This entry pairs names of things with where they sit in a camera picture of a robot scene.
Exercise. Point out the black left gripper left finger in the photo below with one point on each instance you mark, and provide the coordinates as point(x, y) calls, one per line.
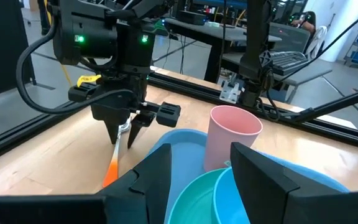
point(148, 193)

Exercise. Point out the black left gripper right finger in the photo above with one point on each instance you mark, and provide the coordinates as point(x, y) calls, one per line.
point(259, 193)

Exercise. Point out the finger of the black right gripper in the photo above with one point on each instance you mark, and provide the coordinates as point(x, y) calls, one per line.
point(134, 130)
point(113, 130)

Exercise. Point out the blue plastic bowl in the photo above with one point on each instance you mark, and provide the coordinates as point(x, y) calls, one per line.
point(225, 202)

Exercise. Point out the teal plastic plate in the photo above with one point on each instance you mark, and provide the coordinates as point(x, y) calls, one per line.
point(191, 202)

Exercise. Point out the pink plastic cup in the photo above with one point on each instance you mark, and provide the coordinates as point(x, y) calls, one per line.
point(228, 140)

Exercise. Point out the blue plastic tray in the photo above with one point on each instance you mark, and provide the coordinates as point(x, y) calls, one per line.
point(185, 149)

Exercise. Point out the black work table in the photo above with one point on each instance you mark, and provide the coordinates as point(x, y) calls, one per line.
point(213, 34)

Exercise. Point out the black backlit keyboard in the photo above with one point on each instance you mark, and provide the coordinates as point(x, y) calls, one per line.
point(287, 62)

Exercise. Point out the grey computer desk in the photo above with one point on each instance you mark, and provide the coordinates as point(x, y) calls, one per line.
point(315, 70)

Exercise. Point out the black backdrop curtain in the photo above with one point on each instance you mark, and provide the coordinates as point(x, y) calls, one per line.
point(2, 46)

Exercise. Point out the white chair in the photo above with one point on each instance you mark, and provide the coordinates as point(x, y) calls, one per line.
point(317, 40)

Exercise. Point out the person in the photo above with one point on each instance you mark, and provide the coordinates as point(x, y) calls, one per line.
point(306, 23)

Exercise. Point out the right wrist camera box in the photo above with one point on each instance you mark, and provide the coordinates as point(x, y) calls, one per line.
point(110, 105)

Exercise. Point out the silver mounting bracket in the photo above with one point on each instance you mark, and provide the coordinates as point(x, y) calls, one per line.
point(228, 91)

